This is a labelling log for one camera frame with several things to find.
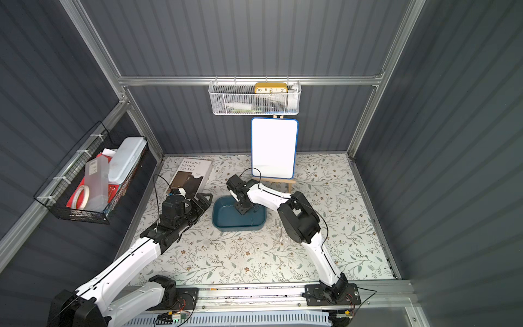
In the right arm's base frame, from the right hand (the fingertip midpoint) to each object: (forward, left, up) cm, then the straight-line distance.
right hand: (249, 203), depth 98 cm
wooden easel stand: (+10, -20, +4) cm, 23 cm away
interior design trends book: (+14, +32, +3) cm, 35 cm away
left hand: (-8, +14, +16) cm, 23 cm away
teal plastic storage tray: (-7, +10, -1) cm, 13 cm away
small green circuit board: (-45, +20, 0) cm, 50 cm away
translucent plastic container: (-10, +49, +31) cm, 59 cm away
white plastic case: (-1, +43, +32) cm, 54 cm away
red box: (-11, +45, +28) cm, 54 cm away
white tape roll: (-18, +47, +33) cm, 60 cm away
